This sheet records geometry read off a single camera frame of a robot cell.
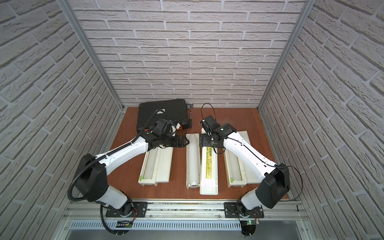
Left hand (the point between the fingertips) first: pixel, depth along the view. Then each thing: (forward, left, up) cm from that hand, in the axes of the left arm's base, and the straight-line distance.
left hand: (186, 140), depth 83 cm
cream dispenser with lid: (-12, +16, -8) cm, 22 cm away
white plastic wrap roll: (-15, -4, -10) cm, 18 cm away
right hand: (-2, -14, +2) cm, 14 cm away
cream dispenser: (-8, -1, -10) cm, 12 cm away
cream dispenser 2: (-15, -30, -8) cm, 34 cm away
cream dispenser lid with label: (-18, -12, -1) cm, 22 cm away
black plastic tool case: (+36, +10, -11) cm, 39 cm away
